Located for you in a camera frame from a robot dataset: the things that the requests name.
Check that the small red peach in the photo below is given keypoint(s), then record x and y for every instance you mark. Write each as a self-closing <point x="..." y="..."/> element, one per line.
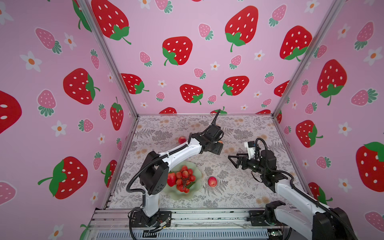
<point x="212" y="181"/>
<point x="182" y="140"/>

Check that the red cherry bunch with leaf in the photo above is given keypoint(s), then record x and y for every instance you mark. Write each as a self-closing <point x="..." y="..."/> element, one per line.
<point x="185" y="179"/>

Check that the small red peach back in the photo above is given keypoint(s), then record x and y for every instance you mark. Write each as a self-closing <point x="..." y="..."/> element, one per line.
<point x="182" y="140"/>

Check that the aluminium rail base frame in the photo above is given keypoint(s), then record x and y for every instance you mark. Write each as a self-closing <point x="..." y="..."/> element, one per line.
<point x="189" y="224"/>

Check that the red strawberry with green leaves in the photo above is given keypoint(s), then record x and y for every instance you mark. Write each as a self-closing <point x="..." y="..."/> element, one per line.
<point x="171" y="181"/>

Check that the small red peach front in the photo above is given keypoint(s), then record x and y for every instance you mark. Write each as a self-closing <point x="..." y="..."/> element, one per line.
<point x="212" y="181"/>

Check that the green wavy fruit bowl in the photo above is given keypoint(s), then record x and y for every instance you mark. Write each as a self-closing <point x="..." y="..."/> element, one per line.
<point x="177" y="195"/>

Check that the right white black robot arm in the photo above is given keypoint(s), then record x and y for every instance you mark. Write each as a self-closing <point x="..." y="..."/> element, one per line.
<point x="311" y="218"/>

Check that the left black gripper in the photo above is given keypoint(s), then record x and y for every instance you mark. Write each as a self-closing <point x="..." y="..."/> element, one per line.
<point x="218" y="148"/>

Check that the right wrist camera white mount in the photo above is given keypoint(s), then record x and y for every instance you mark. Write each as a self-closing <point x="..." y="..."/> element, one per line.
<point x="253" y="150"/>

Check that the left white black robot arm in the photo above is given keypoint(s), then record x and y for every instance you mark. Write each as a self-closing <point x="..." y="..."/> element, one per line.
<point x="152" y="177"/>

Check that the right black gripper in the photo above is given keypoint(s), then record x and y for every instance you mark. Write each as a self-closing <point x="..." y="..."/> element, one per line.
<point x="241" y="158"/>

